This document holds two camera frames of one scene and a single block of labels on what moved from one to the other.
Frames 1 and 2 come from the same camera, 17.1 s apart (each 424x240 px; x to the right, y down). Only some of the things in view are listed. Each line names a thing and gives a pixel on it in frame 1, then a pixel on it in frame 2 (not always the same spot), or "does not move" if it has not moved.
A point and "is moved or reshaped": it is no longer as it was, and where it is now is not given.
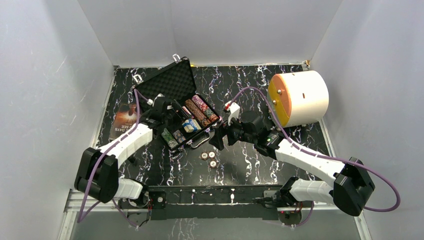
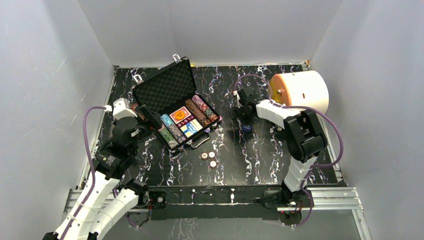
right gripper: (220, 132) -> (235, 112)
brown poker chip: (204, 156) does not move
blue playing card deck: (191, 125) is moved or reshaped
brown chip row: (204, 121) does not move
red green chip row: (169, 139) does not move
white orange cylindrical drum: (298, 97) does not move
